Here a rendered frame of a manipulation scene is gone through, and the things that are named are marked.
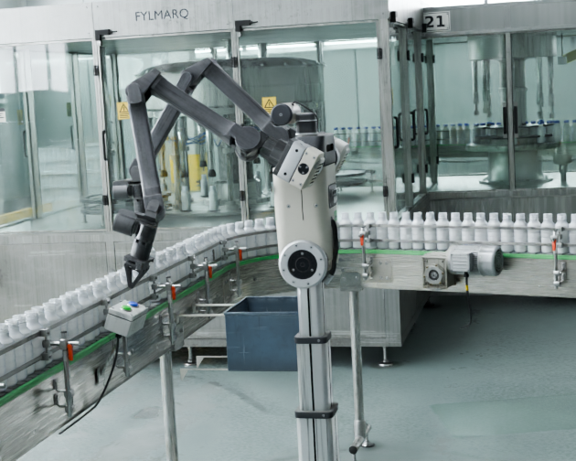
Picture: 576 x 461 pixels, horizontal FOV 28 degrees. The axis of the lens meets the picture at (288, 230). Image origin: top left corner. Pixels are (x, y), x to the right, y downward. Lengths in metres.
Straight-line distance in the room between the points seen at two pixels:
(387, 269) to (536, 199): 3.70
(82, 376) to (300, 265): 0.77
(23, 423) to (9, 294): 4.68
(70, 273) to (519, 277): 3.52
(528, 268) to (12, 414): 2.58
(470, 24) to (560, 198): 1.46
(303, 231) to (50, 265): 4.16
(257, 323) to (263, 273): 1.05
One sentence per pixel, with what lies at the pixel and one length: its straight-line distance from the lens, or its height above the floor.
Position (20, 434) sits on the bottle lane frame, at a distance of 3.15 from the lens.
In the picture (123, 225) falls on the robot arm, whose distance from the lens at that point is 3.43.
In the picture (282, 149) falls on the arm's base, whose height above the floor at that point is 1.56.
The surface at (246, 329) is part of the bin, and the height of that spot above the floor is 0.88.
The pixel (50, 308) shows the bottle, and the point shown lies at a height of 1.15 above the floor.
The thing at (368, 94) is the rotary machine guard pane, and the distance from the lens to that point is 6.97.
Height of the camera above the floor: 1.74
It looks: 7 degrees down
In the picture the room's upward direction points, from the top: 3 degrees counter-clockwise
